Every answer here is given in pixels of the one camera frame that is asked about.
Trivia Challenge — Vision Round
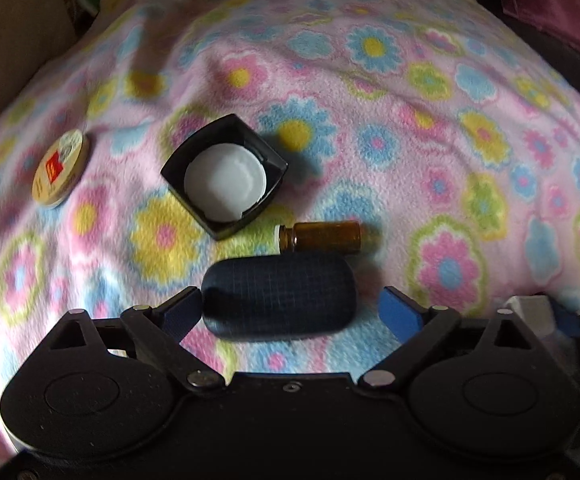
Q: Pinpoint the white three-pin plug adapter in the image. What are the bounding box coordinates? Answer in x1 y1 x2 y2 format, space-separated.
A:
504 295 558 342

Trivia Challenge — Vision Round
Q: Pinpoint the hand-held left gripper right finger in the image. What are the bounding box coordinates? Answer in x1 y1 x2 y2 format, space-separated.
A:
360 285 535 388

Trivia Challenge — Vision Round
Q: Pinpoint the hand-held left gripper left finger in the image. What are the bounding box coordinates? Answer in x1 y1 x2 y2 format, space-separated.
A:
50 287 225 391

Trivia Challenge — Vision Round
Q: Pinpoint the black oval case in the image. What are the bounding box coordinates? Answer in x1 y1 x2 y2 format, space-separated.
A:
201 252 358 343

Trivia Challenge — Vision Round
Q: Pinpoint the round yellow tin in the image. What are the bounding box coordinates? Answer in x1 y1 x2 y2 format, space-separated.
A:
31 129 92 209

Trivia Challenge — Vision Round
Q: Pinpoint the amber glass bottle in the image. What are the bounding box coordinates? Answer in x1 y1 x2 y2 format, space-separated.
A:
275 220 363 253

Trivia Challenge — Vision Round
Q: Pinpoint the black square box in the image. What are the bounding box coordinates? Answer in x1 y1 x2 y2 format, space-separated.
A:
160 114 289 241

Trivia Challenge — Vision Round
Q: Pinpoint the beige cabinet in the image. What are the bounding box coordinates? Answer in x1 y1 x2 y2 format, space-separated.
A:
0 0 78 131

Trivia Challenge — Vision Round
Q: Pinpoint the dark sofa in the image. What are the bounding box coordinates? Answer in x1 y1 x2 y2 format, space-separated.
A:
444 0 580 126

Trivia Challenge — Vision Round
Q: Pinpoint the floral fleece blanket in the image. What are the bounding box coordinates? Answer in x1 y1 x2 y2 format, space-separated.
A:
0 0 580 456

